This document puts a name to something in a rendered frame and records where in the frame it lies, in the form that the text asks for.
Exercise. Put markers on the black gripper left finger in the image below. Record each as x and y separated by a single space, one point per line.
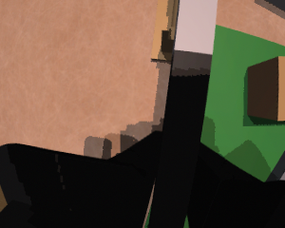
114 191

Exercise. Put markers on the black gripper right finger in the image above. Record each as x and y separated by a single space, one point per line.
224 196

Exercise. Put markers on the green putting mat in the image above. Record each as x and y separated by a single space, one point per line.
254 144

